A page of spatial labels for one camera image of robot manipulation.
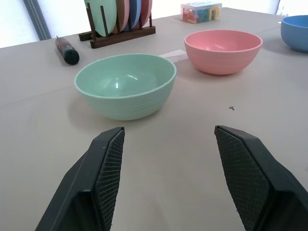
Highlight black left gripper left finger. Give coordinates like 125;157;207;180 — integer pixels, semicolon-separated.
35;127;126;231

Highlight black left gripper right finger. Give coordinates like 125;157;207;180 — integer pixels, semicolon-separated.
214;125;308;231

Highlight green bowl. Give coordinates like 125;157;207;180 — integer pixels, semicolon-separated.
74;53;178;121

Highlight pink-red bowl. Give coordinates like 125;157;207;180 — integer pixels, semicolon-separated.
184;29;263;76

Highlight dark wooden plate rack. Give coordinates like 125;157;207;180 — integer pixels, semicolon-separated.
78;2;156;49

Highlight strip of clear tape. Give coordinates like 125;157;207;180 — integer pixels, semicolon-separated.
158;49;186;64

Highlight blue bowl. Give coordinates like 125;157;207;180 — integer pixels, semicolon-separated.
280;15;308;53

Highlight green plate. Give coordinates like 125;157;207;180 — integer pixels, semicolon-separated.
84;0;119;37

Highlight pink plate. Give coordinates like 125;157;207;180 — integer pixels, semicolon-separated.
116;0;132;33

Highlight blue plate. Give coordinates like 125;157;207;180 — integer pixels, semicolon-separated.
123;0;142;32

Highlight red plate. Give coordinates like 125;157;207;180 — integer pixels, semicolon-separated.
138;0;153;28

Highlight clear box of magnetic letters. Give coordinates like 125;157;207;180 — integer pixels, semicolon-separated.
180;2;223;25

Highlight grey corrugated hose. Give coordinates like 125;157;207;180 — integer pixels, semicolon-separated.
23;0;51;41

